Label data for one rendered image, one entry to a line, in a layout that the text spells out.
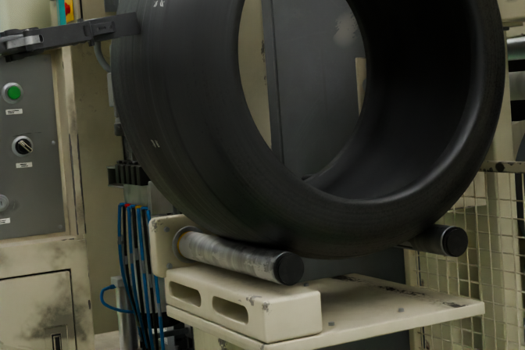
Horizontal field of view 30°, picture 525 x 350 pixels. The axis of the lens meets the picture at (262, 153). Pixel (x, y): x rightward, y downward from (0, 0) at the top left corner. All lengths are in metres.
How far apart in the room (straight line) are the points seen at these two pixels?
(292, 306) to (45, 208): 0.70
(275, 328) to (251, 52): 0.57
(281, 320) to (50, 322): 0.65
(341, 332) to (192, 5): 0.49
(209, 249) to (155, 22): 0.39
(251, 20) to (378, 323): 0.59
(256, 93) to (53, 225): 0.48
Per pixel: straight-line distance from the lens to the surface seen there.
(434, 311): 1.46
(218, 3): 1.26
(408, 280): 1.90
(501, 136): 1.93
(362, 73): 1.95
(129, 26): 1.33
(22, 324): 1.85
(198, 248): 1.54
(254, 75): 1.70
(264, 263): 1.34
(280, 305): 1.32
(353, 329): 1.38
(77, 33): 1.28
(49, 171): 1.89
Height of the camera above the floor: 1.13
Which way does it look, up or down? 3 degrees down
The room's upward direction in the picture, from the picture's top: 4 degrees counter-clockwise
